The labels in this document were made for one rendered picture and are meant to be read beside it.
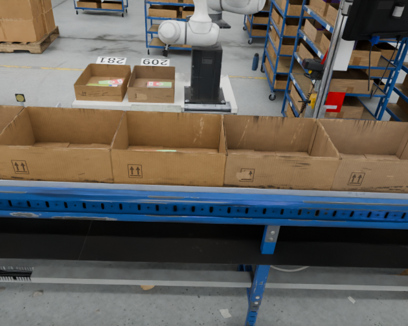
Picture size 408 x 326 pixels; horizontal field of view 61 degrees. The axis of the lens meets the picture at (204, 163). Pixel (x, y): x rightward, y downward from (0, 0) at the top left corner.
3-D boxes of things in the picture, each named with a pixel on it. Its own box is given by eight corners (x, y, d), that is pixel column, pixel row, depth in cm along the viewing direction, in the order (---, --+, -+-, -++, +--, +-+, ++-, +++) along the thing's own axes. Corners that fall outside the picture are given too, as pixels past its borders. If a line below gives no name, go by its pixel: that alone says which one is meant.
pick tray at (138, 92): (175, 79, 247) (175, 66, 241) (174, 103, 215) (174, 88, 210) (135, 79, 245) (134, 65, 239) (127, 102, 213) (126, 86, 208)
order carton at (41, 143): (128, 145, 149) (125, 110, 140) (114, 189, 125) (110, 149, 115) (35, 142, 148) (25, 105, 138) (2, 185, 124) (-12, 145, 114)
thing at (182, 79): (227, 77, 264) (227, 74, 262) (238, 112, 216) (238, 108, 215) (92, 74, 256) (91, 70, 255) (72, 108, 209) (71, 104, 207)
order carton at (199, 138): (219, 149, 151) (222, 114, 141) (223, 193, 127) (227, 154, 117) (127, 145, 149) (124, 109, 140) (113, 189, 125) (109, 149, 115)
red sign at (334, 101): (339, 112, 209) (345, 92, 202) (340, 112, 208) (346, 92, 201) (313, 110, 208) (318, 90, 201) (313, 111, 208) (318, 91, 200)
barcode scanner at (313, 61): (297, 74, 200) (304, 55, 194) (317, 77, 202) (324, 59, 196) (300, 77, 195) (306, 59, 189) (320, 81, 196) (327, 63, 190)
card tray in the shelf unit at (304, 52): (298, 53, 318) (300, 42, 312) (330, 54, 319) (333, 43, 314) (310, 68, 285) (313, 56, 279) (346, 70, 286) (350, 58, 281)
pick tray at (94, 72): (132, 79, 245) (131, 65, 239) (122, 102, 213) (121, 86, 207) (90, 77, 243) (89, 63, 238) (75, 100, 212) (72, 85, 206)
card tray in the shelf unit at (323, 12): (308, 6, 295) (311, -7, 290) (344, 8, 296) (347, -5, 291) (322, 17, 262) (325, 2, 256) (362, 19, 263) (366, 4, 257)
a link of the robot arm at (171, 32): (158, 44, 172) (184, 46, 173) (157, 42, 157) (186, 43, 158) (158, 21, 169) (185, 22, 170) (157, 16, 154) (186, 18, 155)
